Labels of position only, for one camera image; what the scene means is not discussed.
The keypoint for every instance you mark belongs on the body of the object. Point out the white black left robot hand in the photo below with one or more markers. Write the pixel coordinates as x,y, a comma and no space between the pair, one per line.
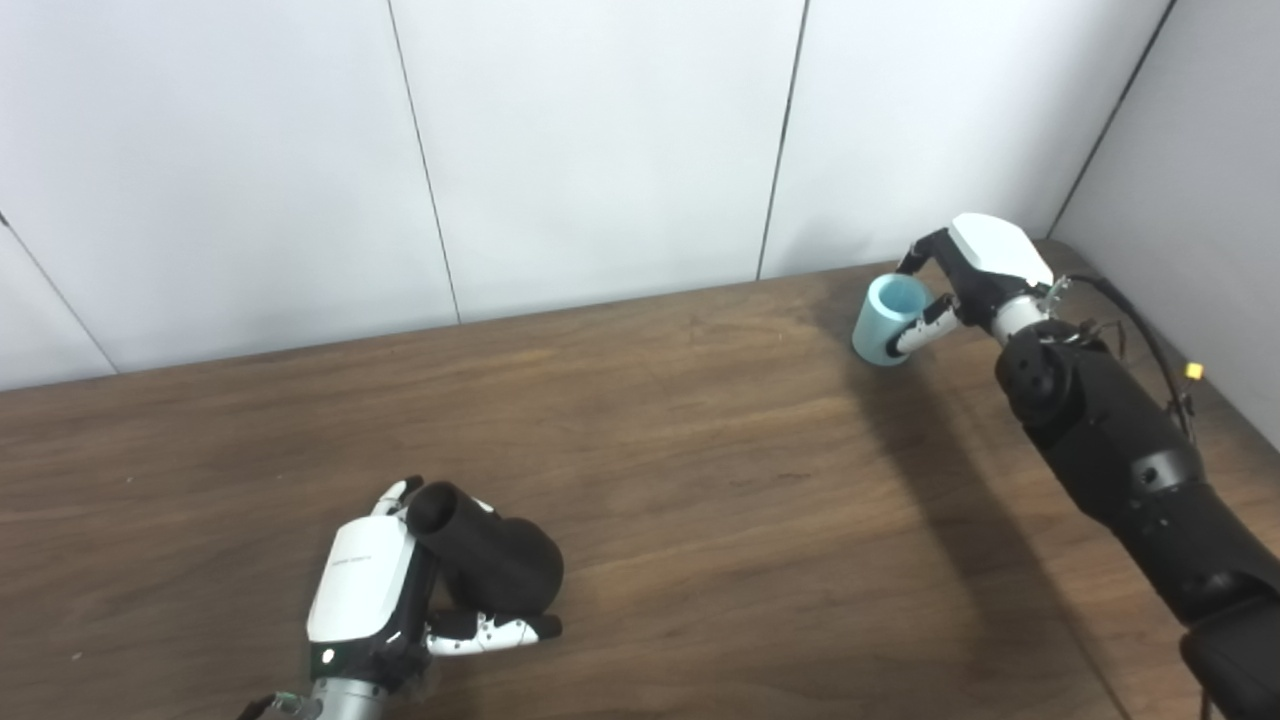
360,580

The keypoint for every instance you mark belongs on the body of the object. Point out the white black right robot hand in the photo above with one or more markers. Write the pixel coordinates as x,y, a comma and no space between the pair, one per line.
995,255

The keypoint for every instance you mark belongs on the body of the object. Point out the black funnel-shaped nozzle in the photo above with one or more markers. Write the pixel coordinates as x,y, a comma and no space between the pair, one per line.
500,565

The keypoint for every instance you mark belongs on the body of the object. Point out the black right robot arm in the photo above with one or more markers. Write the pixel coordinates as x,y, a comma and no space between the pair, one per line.
1130,460

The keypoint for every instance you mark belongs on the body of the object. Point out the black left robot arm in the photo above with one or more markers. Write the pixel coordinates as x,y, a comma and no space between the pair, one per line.
345,702

